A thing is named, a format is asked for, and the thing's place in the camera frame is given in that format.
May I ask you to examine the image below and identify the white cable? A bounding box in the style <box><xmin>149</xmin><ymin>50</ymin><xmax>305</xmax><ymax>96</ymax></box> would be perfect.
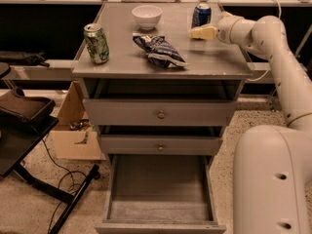
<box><xmin>246</xmin><ymin>0</ymin><xmax>283</xmax><ymax>83</ymax></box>

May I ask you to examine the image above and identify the white bowl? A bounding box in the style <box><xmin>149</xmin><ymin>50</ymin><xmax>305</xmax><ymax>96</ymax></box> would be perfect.
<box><xmin>132</xmin><ymin>5</ymin><xmax>163</xmax><ymax>30</ymax></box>

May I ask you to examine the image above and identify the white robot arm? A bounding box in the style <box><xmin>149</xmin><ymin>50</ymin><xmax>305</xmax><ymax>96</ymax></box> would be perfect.
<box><xmin>191</xmin><ymin>12</ymin><xmax>312</xmax><ymax>234</ymax></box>

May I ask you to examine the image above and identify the black floor cable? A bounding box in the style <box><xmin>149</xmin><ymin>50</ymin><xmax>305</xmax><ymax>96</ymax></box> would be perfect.
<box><xmin>41</xmin><ymin>138</ymin><xmax>88</xmax><ymax>234</ymax></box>

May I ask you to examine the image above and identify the grey open bottom drawer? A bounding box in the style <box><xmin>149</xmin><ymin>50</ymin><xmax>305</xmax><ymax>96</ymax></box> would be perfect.
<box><xmin>96</xmin><ymin>155</ymin><xmax>226</xmax><ymax>234</ymax></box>

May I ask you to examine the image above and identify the blue chip bag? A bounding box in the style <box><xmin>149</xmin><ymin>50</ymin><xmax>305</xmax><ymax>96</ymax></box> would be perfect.
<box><xmin>133</xmin><ymin>34</ymin><xmax>187</xmax><ymax>68</ymax></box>

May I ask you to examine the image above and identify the blue pepsi can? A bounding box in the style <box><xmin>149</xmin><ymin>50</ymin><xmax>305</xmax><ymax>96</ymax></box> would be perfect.
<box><xmin>191</xmin><ymin>3</ymin><xmax>212</xmax><ymax>28</ymax></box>

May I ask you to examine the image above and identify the grey top drawer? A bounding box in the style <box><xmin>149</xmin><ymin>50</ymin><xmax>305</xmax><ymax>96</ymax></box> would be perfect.
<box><xmin>84</xmin><ymin>79</ymin><xmax>236</xmax><ymax>127</ymax></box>

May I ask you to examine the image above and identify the grey drawer cabinet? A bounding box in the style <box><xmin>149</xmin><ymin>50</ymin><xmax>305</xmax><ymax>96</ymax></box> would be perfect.
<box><xmin>73</xmin><ymin>3</ymin><xmax>252</xmax><ymax>159</ymax></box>

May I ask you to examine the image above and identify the grey middle drawer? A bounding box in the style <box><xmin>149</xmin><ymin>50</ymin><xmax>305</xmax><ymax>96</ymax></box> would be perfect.
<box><xmin>100</xmin><ymin>126</ymin><xmax>224</xmax><ymax>155</ymax></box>

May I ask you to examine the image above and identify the green soda can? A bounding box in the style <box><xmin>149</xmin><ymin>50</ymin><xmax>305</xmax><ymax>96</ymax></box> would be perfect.
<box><xmin>84</xmin><ymin>23</ymin><xmax>109</xmax><ymax>64</ymax></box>

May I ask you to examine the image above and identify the cardboard box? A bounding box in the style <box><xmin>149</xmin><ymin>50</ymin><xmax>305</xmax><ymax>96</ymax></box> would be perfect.
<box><xmin>51</xmin><ymin>81</ymin><xmax>101</xmax><ymax>160</ymax></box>

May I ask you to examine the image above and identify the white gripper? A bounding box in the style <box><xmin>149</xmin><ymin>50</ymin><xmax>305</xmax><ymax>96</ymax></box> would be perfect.
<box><xmin>190</xmin><ymin>11</ymin><xmax>244</xmax><ymax>45</ymax></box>

